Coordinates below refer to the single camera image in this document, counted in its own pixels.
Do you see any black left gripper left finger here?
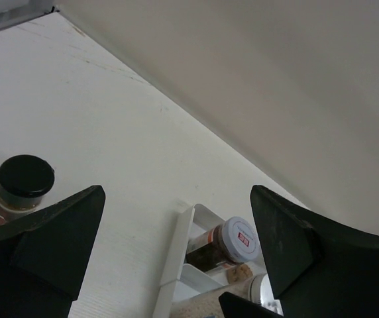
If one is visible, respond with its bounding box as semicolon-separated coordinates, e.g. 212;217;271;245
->
0;185;105;317

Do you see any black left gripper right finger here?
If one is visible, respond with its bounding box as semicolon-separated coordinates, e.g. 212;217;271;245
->
250;185;379;317

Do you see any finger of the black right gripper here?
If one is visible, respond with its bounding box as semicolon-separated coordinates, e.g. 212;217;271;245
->
219;292;282;318

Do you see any white cap blue label jar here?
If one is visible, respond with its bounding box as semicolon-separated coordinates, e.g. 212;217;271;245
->
169;274;284;317

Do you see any pink cap spice jar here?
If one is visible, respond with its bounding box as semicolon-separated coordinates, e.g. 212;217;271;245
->
226;264;253;284

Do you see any grey lid sauce jar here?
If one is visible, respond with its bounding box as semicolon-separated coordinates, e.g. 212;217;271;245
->
186;217;260;273

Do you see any white divided organizer tray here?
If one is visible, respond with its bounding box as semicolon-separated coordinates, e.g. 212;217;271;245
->
152;203;228;317

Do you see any black cap spice bottle left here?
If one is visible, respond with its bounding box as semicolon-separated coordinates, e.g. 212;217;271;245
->
0;154;55;225

